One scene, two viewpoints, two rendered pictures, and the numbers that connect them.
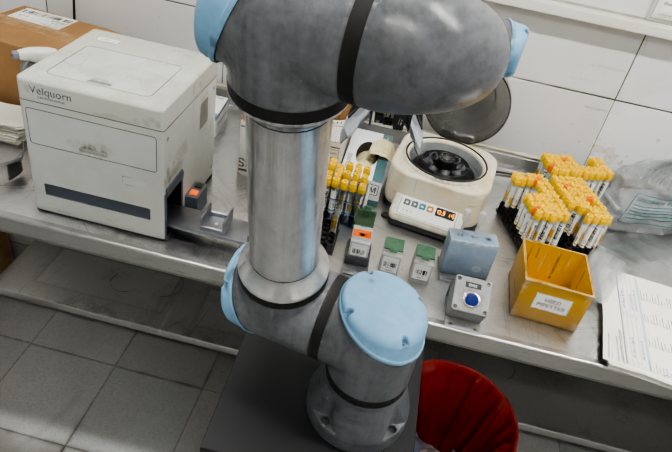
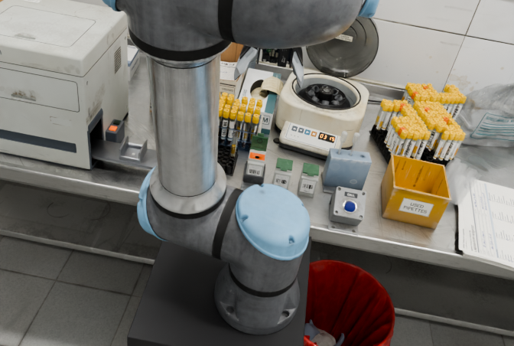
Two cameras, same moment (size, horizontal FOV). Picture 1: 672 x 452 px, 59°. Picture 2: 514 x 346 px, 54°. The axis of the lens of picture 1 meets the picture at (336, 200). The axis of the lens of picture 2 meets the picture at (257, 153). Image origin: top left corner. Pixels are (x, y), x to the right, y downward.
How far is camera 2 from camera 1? 3 cm
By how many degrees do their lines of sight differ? 3
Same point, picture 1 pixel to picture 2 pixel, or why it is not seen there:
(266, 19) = not seen: outside the picture
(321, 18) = not seen: outside the picture
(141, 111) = (63, 60)
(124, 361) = (63, 275)
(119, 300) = (56, 224)
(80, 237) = (17, 171)
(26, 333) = not seen: outside the picture
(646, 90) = (490, 26)
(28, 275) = not seen: outside the picture
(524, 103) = (390, 41)
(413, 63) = (279, 4)
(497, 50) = not seen: outside the picture
